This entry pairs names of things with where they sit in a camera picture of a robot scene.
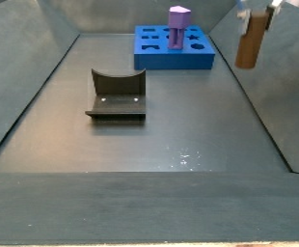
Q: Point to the silver gripper finger with screw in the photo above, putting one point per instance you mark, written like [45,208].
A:
[272,11]

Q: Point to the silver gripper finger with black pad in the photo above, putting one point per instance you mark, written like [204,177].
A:
[243,15]

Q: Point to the brown round cylinder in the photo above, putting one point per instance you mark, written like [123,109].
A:
[251,41]

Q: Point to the blue shape sorter board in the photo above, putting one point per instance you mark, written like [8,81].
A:
[152,55]

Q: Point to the purple pentagon peg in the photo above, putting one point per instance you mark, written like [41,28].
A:
[179,20]

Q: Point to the black curved cradle holder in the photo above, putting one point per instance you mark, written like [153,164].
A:
[119,95]

